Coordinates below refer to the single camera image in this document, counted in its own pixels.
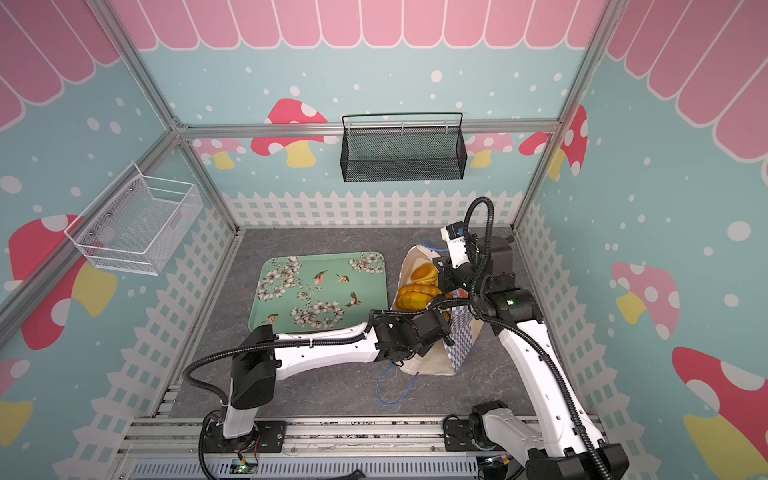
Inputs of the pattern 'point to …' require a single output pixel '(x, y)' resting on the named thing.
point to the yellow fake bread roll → (415, 297)
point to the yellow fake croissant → (425, 273)
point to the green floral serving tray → (310, 292)
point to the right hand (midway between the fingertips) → (435, 259)
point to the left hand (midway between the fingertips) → (421, 330)
